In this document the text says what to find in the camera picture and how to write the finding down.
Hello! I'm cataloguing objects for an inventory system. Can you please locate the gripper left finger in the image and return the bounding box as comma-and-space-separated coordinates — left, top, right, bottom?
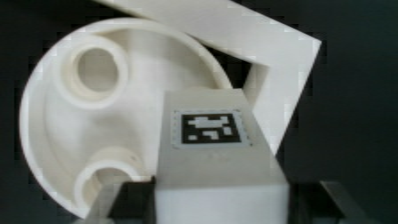
78, 178, 156, 224

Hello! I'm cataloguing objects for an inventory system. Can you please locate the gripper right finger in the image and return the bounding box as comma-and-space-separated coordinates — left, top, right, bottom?
289, 181, 380, 224

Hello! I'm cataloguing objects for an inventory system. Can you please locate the white stool leg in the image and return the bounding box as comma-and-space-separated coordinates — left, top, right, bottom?
154, 89, 289, 224

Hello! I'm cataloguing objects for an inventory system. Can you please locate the white round stool seat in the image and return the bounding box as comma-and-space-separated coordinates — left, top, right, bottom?
19, 18, 231, 217

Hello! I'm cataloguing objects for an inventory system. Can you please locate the white U-shaped obstacle fence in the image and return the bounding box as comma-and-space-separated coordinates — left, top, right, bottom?
94, 0, 321, 150

